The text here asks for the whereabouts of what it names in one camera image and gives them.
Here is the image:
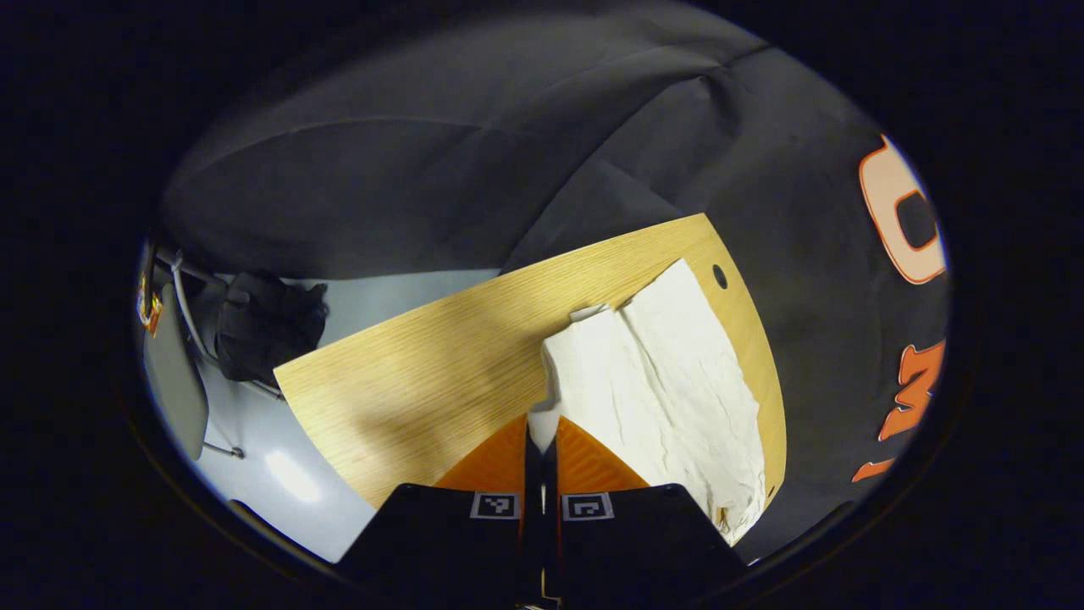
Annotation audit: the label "dark cloth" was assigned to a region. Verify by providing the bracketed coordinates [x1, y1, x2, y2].
[213, 270, 330, 387]

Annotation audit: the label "grey chair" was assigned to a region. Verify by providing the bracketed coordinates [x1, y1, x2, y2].
[140, 246, 289, 463]

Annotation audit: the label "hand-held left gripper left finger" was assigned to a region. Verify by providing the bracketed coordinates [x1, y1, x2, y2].
[337, 413, 544, 607]

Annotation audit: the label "black backdrop cloth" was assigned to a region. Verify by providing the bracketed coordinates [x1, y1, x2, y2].
[157, 0, 954, 564]

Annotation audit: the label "white jeans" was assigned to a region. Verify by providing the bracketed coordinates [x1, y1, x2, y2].
[525, 258, 768, 547]

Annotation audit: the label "small orange object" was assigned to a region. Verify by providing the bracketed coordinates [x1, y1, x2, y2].
[137, 275, 163, 337]

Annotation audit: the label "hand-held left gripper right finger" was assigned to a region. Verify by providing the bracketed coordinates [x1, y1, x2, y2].
[543, 415, 752, 606]

